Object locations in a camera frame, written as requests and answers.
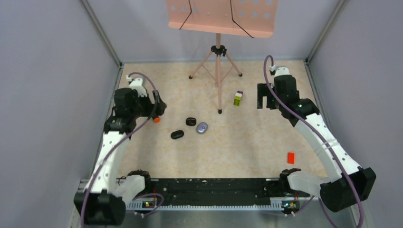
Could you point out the grey blue oval case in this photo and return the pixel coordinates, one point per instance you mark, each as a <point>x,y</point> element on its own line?
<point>202,128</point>

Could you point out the purple white green toy block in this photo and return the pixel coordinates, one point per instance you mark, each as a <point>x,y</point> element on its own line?
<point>238,98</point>

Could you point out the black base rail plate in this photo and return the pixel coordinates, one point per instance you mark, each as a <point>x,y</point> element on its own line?
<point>217,192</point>

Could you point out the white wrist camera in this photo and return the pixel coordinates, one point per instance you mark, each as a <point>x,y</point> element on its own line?
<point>137,84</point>
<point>276,71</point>

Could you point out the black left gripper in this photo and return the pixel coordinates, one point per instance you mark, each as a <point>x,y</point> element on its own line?
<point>151,106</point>

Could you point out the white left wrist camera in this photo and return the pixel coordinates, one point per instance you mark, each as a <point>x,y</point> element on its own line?
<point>137,84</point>

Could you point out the red rectangular block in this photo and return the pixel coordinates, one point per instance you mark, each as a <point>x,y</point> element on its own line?
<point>291,158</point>

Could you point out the black earbud charging case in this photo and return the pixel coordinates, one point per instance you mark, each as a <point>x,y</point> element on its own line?
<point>190,121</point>

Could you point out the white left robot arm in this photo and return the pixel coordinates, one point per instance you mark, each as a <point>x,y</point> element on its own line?
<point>103,201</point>

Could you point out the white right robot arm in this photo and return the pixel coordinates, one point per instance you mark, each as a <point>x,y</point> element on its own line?
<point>346,180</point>

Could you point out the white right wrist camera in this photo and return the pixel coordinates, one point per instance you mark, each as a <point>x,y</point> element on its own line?
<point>276,71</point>

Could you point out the pink music stand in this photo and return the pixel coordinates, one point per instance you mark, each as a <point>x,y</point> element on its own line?
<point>249,18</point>

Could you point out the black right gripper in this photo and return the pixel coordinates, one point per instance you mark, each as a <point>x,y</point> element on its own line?
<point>263,91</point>

